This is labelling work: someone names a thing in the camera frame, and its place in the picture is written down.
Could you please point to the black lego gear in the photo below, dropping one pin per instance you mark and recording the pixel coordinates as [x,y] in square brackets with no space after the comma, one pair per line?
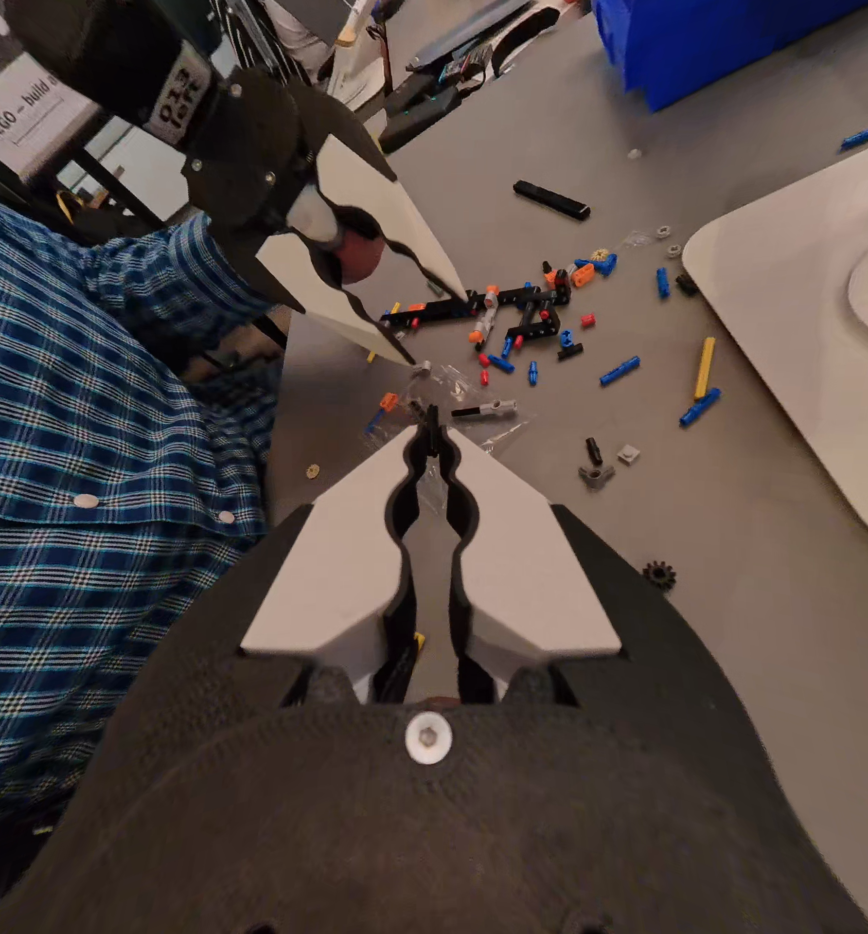
[659,575]

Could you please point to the blue plaid shirt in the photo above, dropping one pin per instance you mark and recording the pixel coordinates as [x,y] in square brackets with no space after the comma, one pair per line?
[76,408]

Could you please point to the blue plastic bin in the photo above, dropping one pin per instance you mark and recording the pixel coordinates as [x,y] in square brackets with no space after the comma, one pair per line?
[696,44]

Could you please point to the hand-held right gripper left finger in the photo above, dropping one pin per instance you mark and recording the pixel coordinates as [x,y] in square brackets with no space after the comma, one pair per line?
[324,584]

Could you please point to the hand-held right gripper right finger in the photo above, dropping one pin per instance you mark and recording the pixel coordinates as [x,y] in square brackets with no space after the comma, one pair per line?
[532,584]

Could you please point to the black lego frame assembly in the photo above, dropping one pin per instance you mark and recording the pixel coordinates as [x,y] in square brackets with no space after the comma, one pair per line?
[514,298]

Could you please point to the black electronic box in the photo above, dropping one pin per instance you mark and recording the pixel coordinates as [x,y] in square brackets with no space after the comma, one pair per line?
[419,117]

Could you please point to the long black lego beam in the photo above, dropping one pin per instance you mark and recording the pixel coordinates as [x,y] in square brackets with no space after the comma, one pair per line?
[550,199]

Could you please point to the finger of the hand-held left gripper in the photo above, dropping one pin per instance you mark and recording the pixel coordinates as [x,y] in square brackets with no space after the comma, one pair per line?
[383,197]
[310,284]

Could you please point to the small clear bag with parts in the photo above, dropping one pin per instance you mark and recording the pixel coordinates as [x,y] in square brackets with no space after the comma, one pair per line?
[477,390]

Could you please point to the white square base plate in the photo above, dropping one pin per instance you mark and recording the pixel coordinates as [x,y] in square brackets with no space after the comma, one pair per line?
[784,328]

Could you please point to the white paper sign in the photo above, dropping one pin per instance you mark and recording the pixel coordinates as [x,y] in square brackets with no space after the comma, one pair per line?
[32,117]

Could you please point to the scattered small lego pieces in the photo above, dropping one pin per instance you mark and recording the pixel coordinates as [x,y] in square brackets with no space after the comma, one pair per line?
[620,371]

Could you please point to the yellow lego axle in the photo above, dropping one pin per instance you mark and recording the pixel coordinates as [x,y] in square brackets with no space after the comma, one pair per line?
[705,368]

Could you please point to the black metal frame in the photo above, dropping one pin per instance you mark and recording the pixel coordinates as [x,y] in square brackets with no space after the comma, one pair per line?
[124,191]

